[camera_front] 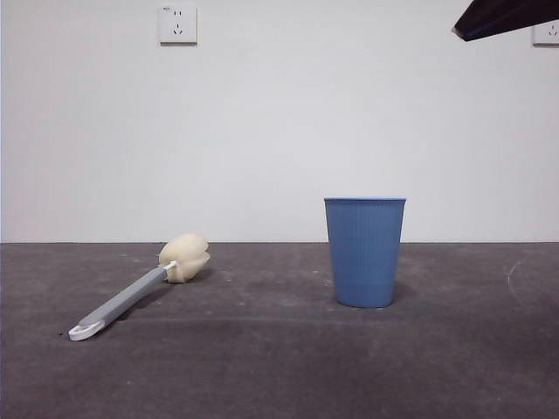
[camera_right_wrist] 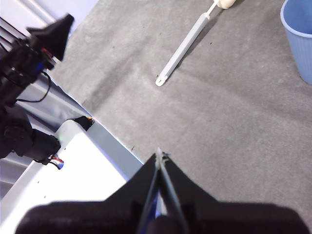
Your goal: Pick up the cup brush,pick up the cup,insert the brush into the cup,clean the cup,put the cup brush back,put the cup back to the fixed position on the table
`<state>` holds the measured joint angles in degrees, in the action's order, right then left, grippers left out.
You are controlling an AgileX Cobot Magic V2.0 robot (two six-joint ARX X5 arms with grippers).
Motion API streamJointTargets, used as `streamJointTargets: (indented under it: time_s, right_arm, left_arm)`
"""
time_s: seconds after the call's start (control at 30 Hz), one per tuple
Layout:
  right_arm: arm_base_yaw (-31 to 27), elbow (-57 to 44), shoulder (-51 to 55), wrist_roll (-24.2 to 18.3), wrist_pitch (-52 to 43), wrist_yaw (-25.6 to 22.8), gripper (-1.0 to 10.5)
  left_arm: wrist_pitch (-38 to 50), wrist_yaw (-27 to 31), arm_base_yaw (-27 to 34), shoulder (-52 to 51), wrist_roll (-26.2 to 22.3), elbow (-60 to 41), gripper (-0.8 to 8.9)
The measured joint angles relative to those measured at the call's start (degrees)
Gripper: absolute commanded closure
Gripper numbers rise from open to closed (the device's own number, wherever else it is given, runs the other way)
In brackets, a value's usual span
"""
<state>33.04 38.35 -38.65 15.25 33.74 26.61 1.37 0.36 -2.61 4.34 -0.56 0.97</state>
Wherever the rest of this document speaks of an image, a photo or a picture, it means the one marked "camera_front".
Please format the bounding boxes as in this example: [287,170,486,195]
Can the blue ribbed plastic cup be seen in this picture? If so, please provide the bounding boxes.
[323,196,408,309]

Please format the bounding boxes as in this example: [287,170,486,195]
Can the grey-handled sponge cup brush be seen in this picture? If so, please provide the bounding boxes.
[67,233,211,342]

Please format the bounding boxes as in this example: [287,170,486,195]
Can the white wall socket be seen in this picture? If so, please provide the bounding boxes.
[158,4,198,45]
[531,20,559,47]

